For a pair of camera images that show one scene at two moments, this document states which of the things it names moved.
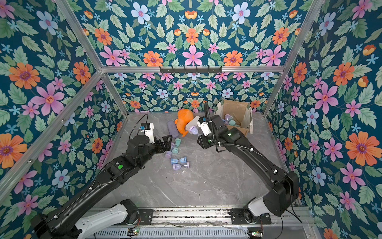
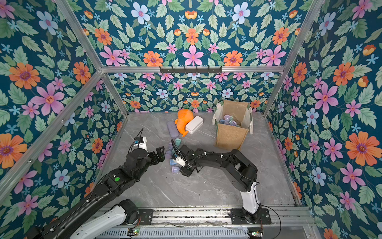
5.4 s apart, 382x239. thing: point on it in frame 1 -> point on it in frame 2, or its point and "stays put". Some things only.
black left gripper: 166,146 -> 161,157
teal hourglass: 175,149 stays put
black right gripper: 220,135 -> 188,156
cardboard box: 236,114 stays put
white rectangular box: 193,122 stays put
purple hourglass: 168,153 stays put
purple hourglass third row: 193,129 -> 233,123
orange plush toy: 184,116 stays put
